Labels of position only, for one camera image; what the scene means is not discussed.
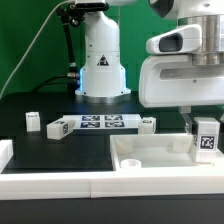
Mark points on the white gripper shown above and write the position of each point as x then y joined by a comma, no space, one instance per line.
168,77

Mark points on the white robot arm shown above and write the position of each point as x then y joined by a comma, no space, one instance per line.
102,76

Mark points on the white tag base sheet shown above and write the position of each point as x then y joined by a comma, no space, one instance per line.
112,121

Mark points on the white left fence block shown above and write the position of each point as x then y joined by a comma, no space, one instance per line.
6,153

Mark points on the white front fence rail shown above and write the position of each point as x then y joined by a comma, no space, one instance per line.
155,181

